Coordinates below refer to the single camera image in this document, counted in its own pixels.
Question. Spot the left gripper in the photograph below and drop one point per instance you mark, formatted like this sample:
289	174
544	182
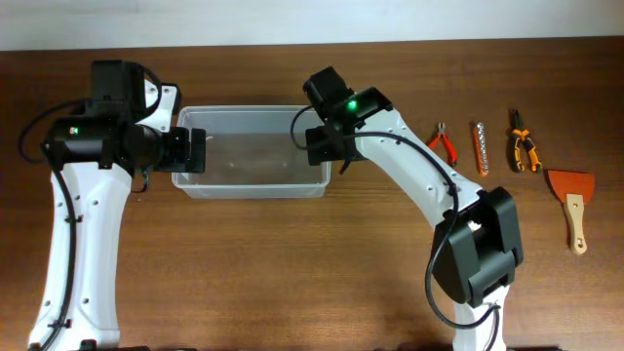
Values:
196	149

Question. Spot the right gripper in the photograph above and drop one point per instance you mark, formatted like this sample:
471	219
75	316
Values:
317	146

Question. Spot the clear plastic container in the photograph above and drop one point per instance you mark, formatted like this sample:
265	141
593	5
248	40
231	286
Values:
250	155

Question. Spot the red handled small cutters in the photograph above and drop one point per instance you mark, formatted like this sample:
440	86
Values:
443	138

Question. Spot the orange socket bit rail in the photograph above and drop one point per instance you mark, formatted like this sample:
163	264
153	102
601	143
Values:
480	143

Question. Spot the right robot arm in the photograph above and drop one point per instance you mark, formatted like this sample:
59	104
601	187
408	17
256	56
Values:
477	245

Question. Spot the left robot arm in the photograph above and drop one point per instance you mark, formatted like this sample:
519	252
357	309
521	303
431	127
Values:
123	129

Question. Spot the orange black long-nose pliers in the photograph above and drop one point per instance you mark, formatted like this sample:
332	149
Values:
521	137

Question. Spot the orange scraper wooden handle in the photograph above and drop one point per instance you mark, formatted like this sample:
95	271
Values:
574	190

